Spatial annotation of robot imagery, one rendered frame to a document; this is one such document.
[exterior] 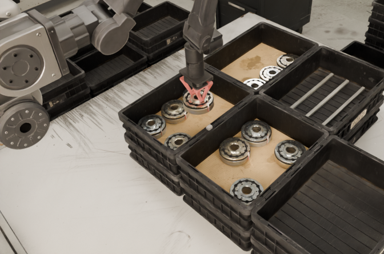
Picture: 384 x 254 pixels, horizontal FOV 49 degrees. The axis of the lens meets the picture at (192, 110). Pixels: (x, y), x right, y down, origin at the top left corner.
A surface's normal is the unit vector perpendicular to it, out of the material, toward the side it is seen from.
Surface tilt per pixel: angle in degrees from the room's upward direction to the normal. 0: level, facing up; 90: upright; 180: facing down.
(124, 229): 0
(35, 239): 0
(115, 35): 108
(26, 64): 90
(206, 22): 95
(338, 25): 0
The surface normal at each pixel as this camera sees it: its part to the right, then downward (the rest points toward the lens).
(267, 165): -0.08, -0.74
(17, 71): 0.66, 0.46
